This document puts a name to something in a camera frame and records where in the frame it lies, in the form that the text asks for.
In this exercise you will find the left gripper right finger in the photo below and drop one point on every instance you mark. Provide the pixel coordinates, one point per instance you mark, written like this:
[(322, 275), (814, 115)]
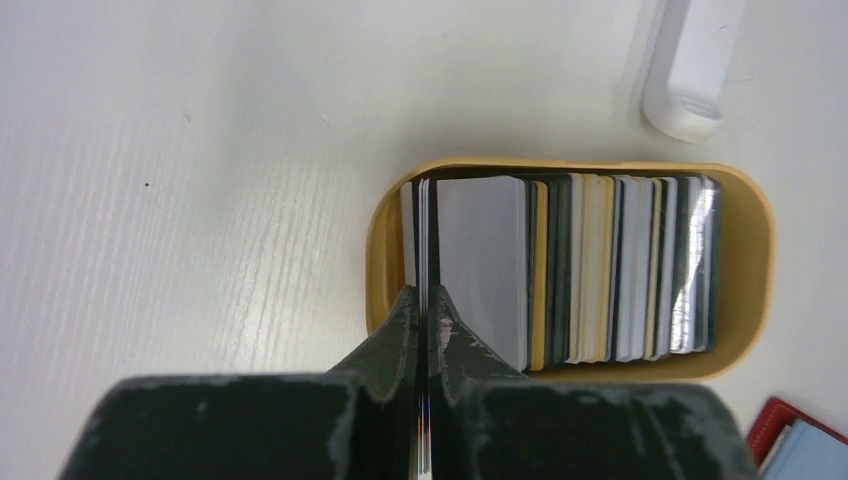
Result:
[(489, 421)]

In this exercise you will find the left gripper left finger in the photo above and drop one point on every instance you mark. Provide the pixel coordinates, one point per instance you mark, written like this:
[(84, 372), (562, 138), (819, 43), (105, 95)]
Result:
[(354, 421)]

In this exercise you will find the yellow oval card tray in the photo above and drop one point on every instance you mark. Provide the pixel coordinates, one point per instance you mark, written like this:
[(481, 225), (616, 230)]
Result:
[(745, 270)]

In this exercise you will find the black VIP credit card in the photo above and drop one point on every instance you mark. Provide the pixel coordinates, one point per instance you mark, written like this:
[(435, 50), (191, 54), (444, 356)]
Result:
[(422, 208)]

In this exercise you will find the red card holder wallet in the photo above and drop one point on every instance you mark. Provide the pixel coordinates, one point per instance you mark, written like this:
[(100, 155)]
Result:
[(787, 443)]

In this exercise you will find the stack of credit cards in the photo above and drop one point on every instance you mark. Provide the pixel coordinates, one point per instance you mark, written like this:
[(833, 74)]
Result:
[(552, 269)]

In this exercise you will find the white clothes rack frame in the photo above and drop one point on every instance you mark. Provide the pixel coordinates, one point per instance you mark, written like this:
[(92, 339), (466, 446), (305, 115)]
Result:
[(692, 52)]

